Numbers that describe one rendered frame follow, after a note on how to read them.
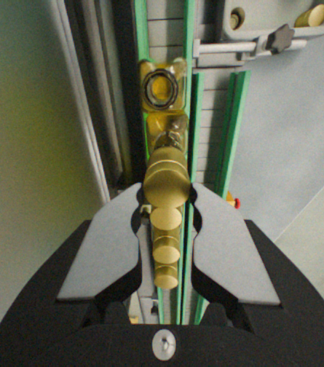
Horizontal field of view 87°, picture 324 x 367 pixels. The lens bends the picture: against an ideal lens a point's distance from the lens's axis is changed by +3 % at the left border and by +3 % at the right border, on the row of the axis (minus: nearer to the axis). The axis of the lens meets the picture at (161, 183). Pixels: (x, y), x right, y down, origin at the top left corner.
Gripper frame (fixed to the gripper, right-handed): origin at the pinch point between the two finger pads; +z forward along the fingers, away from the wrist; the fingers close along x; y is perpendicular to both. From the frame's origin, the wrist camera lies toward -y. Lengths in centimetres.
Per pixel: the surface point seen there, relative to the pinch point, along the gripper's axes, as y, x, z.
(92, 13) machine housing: -19.8, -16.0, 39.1
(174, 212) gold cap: 4.8, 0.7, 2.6
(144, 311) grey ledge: 95, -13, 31
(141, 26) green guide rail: -13.6, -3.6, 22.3
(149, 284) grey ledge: 69, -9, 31
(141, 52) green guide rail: -10.6, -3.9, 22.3
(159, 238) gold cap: 10.1, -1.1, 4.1
